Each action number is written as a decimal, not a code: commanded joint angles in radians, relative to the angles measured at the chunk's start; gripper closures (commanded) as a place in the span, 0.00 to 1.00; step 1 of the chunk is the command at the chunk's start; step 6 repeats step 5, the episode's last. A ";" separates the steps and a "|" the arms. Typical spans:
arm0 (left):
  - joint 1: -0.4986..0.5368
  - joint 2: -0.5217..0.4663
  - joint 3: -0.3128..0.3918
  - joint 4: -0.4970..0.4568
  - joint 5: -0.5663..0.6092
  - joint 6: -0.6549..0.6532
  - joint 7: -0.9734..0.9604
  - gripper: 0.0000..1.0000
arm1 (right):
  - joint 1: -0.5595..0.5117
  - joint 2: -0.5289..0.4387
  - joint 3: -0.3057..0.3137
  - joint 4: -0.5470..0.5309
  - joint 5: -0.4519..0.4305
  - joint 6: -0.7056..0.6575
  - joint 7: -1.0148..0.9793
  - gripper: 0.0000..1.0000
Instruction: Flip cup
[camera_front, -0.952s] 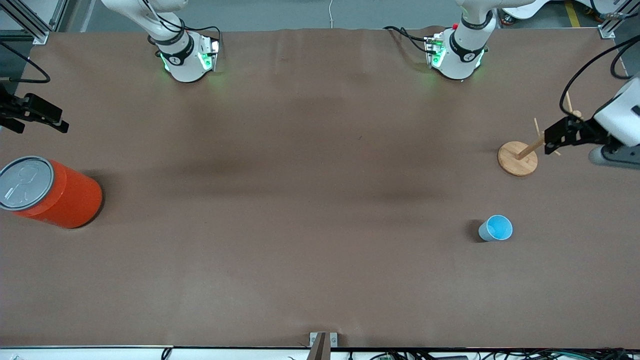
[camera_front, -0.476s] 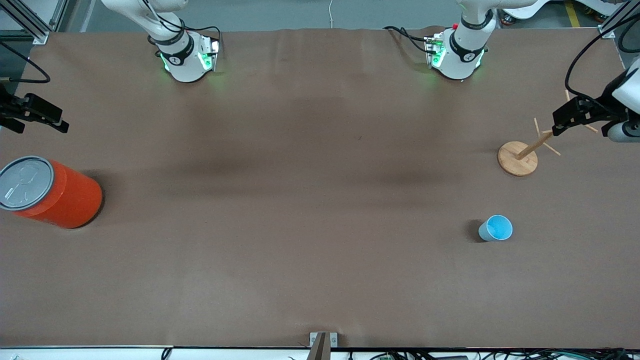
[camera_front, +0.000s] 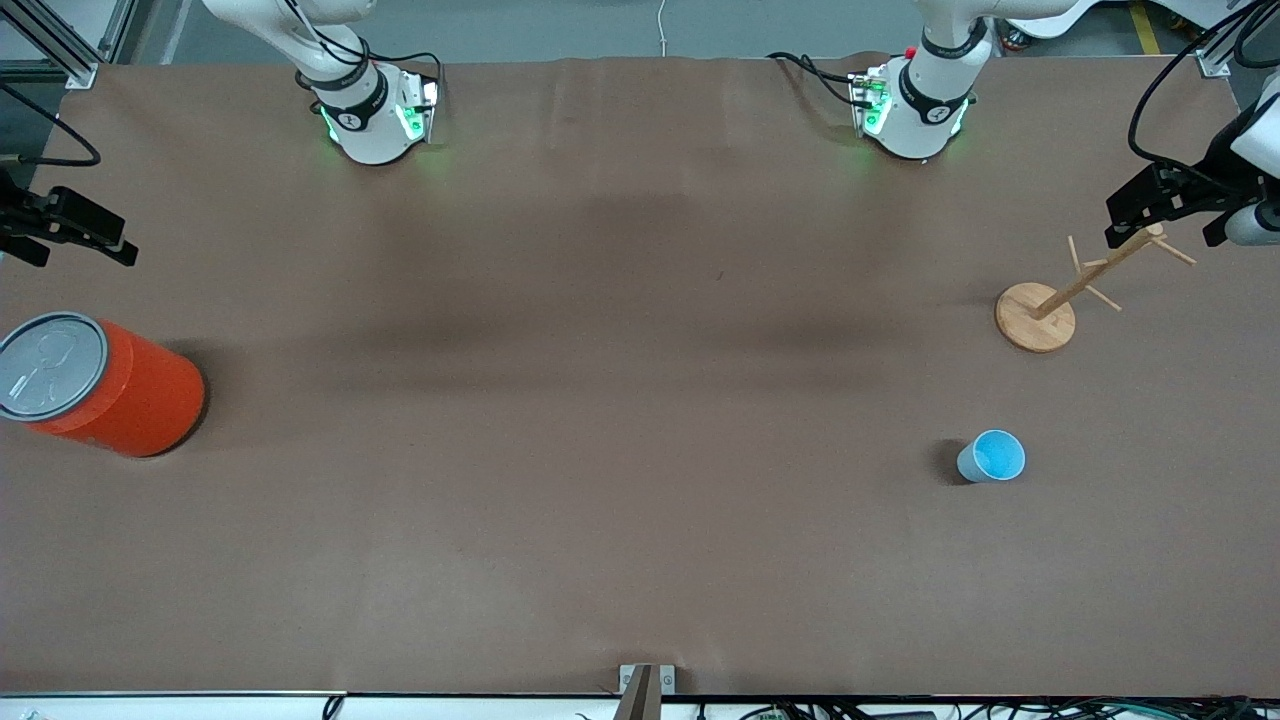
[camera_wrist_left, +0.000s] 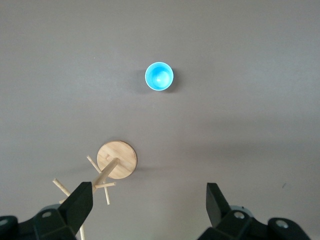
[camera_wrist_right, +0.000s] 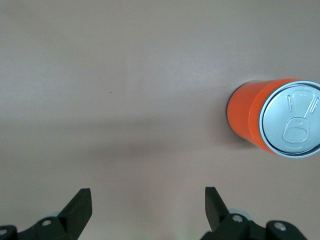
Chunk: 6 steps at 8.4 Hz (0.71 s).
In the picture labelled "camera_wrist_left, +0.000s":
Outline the light blue plastic cup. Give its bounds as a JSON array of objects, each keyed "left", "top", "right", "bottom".
[{"left": 144, "top": 61, "right": 175, "bottom": 92}]

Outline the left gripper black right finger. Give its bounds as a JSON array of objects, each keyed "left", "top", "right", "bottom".
[{"left": 197, "top": 182, "right": 270, "bottom": 240}]

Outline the wooden mug tree stand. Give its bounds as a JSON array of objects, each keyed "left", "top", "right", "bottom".
[{"left": 52, "top": 139, "right": 138, "bottom": 240}]

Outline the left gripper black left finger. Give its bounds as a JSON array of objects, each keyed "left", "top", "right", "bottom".
[{"left": 18, "top": 181, "right": 94, "bottom": 240}]

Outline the brown table cover sheet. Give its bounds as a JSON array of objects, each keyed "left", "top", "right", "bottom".
[{"left": 0, "top": 0, "right": 320, "bottom": 240}]

